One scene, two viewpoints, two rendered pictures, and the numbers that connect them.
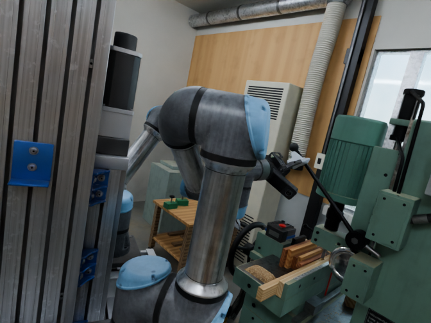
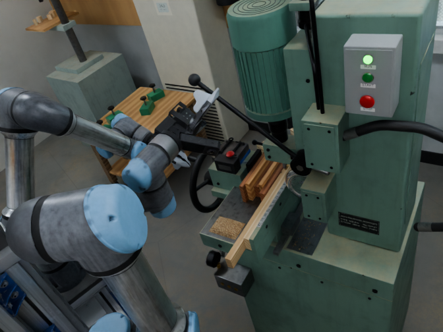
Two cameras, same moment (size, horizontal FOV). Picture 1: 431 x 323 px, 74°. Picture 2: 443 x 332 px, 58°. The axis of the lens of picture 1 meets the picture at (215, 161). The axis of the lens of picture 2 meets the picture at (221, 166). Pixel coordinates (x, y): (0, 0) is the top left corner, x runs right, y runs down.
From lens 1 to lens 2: 48 cm
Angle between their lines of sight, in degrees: 29
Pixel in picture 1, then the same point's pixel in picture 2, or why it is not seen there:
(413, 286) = (368, 186)
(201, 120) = (57, 256)
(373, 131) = (275, 28)
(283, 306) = (257, 255)
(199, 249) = (140, 323)
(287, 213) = not seen: hidden behind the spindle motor
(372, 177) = (296, 85)
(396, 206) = (322, 134)
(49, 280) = not seen: outside the picture
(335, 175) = (256, 93)
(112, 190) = (24, 281)
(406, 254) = (353, 161)
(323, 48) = not seen: outside the picture
